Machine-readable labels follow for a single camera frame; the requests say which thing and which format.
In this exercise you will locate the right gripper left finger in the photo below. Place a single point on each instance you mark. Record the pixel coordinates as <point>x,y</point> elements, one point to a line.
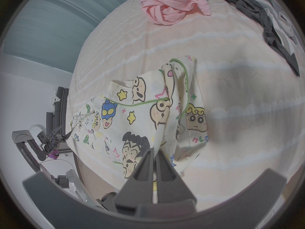
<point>140,182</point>

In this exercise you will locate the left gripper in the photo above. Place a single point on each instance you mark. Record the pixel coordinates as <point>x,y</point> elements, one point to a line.
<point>54,141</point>

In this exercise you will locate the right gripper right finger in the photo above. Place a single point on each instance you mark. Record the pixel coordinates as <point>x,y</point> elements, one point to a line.
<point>171,189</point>

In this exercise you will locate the white printed pyjama top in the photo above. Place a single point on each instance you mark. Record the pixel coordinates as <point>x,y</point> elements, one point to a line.
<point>143,118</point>

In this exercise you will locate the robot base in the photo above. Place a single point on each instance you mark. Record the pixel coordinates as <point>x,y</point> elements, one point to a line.
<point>73,182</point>

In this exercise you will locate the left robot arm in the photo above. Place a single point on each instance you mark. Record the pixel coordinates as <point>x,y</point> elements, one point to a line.
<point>26,149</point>

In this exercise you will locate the pile of clothes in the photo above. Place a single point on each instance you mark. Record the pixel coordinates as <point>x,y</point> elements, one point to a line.
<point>269,27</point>

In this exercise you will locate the dark grey shelf unit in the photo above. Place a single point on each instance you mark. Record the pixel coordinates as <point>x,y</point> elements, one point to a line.
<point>60,111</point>

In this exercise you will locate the purple plastic bag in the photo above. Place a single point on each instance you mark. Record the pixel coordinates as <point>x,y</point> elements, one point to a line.
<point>53,154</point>

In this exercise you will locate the round ceiling lamp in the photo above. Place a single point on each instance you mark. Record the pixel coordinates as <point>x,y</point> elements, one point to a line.
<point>35,127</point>

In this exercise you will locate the blue-green curtain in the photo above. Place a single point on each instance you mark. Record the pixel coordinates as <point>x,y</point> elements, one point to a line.
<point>59,32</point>

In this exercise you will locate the bed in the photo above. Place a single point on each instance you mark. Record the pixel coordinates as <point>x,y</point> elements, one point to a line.
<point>238,104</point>

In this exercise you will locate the pink garment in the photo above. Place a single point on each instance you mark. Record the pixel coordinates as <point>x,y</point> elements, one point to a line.
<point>171,6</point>

